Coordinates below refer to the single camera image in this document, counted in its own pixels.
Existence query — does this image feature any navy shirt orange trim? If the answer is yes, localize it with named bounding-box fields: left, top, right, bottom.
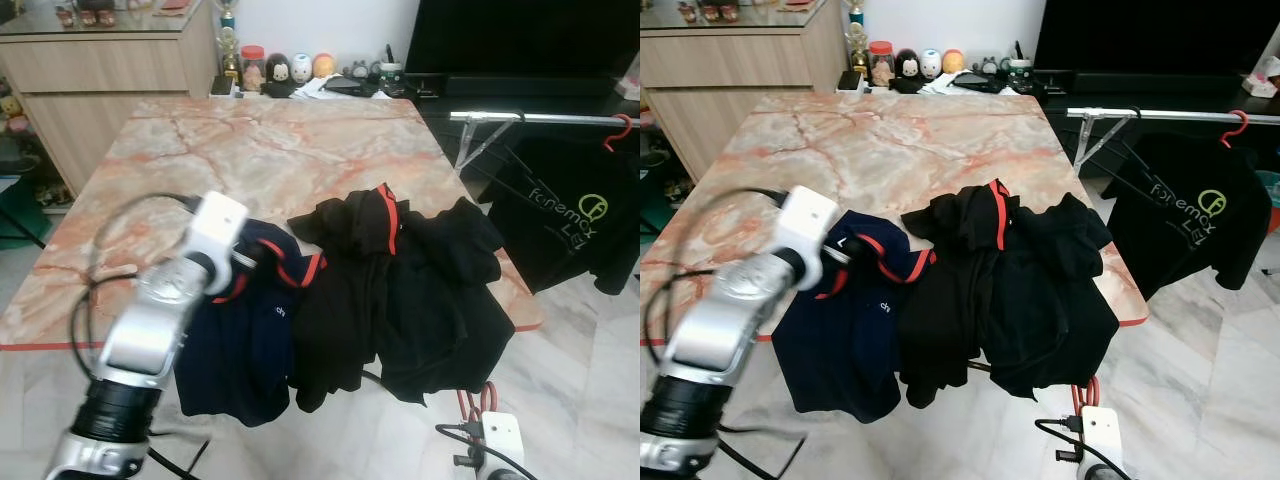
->
left=770, top=210, right=936, bottom=426
left=175, top=220, right=326, bottom=426

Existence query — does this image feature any black tee green print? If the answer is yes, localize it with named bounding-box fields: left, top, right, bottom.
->
left=1100, top=130, right=1274, bottom=301
left=478, top=130, right=641, bottom=296

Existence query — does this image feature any black television cabinet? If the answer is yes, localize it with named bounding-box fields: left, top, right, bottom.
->
left=1040, top=88, right=1280, bottom=191
left=410, top=90, right=641, bottom=201

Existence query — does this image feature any light wooden sideboard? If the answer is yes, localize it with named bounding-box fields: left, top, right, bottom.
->
left=640, top=0, right=849, bottom=181
left=0, top=0, right=221, bottom=196

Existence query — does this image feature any black soundbar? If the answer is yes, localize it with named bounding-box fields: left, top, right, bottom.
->
left=440, top=72, right=626, bottom=98
left=1068, top=70, right=1251, bottom=96

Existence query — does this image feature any black flat screen television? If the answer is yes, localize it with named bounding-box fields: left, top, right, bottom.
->
left=1032, top=0, right=1280, bottom=76
left=403, top=0, right=641, bottom=79

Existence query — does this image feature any pink marble dining table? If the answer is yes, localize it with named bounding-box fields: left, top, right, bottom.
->
left=640, top=92, right=1151, bottom=346
left=0, top=95, right=546, bottom=351

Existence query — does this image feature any gold trophy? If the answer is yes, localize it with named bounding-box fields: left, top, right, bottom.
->
left=843, top=0, right=873, bottom=81
left=215, top=0, right=244, bottom=86

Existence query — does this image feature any clear jar red lid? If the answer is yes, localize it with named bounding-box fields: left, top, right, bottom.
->
left=868, top=40, right=896, bottom=89
left=240, top=45, right=267, bottom=93

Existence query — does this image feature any green white mug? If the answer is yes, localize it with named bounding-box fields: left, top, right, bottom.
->
left=1005, top=42, right=1036, bottom=93
left=378, top=45, right=406, bottom=96

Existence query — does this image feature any black shirt with orange stripe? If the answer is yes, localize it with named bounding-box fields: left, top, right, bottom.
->
left=288, top=183, right=421, bottom=413
left=898, top=178, right=1031, bottom=409

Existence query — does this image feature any white paper stack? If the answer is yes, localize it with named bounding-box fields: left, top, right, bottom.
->
left=290, top=75, right=366, bottom=101
left=918, top=72, right=996, bottom=98

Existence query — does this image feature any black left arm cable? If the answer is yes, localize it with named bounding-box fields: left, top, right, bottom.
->
left=643, top=187, right=801, bottom=441
left=70, top=190, right=216, bottom=471

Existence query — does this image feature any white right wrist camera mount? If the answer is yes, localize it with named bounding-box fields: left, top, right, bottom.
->
left=1082, top=405, right=1123, bottom=480
left=480, top=412, right=524, bottom=480

